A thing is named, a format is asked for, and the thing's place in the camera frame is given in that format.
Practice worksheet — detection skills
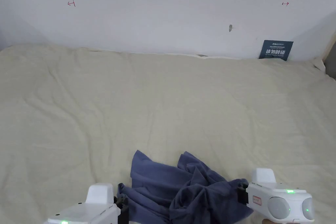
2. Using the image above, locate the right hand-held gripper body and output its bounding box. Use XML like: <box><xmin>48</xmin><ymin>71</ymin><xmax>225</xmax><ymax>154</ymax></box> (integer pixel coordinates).
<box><xmin>237</xmin><ymin>168</ymin><xmax>315</xmax><ymax>222</ymax></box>

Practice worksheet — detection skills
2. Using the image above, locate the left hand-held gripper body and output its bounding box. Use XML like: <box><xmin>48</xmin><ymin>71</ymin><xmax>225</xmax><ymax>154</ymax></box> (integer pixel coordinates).
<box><xmin>47</xmin><ymin>183</ymin><xmax>130</xmax><ymax>224</ymax></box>

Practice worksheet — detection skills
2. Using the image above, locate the dark blue shirt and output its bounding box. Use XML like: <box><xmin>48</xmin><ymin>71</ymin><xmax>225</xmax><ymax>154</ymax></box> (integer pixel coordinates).
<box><xmin>117</xmin><ymin>150</ymin><xmax>255</xmax><ymax>224</ymax></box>

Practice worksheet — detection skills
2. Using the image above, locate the bed with beige sheet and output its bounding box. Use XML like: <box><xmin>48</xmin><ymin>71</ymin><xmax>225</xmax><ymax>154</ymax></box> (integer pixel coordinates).
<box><xmin>0</xmin><ymin>43</ymin><xmax>336</xmax><ymax>224</ymax></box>

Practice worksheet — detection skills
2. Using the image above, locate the dark blue sign card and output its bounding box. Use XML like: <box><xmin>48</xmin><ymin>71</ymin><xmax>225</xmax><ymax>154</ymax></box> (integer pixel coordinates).
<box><xmin>258</xmin><ymin>40</ymin><xmax>294</xmax><ymax>62</ymax></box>

